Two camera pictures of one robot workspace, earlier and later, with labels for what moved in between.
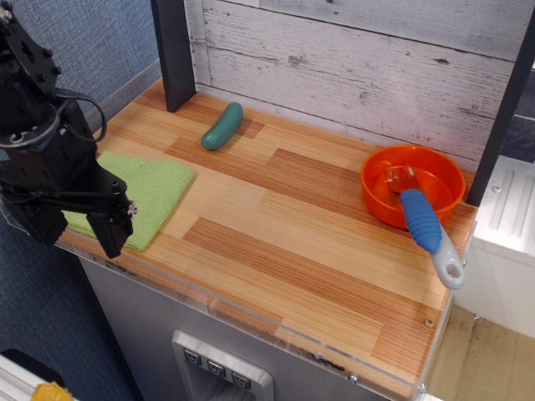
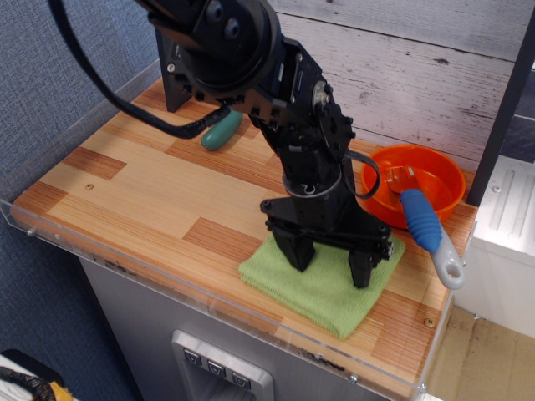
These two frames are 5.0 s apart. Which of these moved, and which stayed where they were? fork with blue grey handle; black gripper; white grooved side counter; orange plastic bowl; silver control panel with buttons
Moved: black gripper
Stayed: fork with blue grey handle; silver control panel with buttons; orange plastic bowl; white grooved side counter
